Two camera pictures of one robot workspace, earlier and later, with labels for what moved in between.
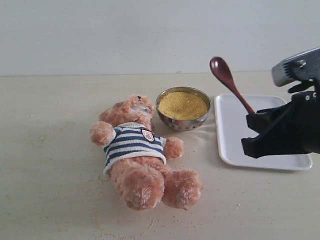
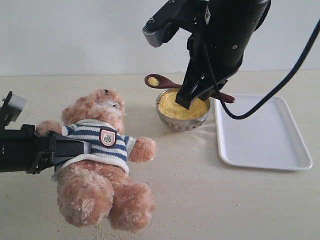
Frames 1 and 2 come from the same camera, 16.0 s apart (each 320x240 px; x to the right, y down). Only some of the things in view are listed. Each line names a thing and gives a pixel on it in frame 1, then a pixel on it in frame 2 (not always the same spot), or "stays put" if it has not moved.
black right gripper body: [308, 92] → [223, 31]
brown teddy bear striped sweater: [136, 156] → [109, 146]
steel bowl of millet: [183, 108] stays put
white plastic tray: [233, 126] stays put
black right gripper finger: [288, 137] → [195, 82]
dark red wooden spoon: [220, 68] → [160, 81]
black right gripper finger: [265, 120] → [211, 88]
